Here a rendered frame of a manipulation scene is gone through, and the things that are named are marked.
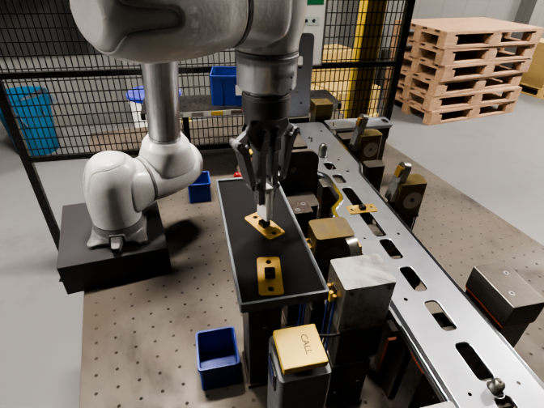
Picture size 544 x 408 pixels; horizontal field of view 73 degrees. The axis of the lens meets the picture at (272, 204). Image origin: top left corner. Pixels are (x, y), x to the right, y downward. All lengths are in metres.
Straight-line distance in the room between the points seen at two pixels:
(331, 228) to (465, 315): 0.32
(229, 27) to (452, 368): 0.64
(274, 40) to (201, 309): 0.85
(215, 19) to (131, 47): 0.09
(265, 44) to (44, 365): 1.86
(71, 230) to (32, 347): 0.95
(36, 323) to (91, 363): 1.20
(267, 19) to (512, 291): 0.71
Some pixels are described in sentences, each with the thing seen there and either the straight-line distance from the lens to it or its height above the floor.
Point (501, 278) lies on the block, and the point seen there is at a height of 1.03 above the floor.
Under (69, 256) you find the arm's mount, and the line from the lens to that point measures 1.29.
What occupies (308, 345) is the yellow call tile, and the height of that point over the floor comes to 1.16.
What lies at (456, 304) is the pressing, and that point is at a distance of 0.87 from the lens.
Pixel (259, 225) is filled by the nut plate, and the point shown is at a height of 1.16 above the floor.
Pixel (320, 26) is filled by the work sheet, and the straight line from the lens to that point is 1.91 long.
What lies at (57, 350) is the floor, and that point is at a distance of 2.15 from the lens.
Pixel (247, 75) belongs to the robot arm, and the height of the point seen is 1.45.
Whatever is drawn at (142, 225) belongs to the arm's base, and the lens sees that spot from 1.30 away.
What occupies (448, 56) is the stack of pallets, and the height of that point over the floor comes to 0.76.
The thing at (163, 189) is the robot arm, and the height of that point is 0.95.
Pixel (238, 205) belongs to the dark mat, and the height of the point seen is 1.16.
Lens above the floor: 1.58
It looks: 34 degrees down
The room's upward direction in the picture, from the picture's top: 2 degrees clockwise
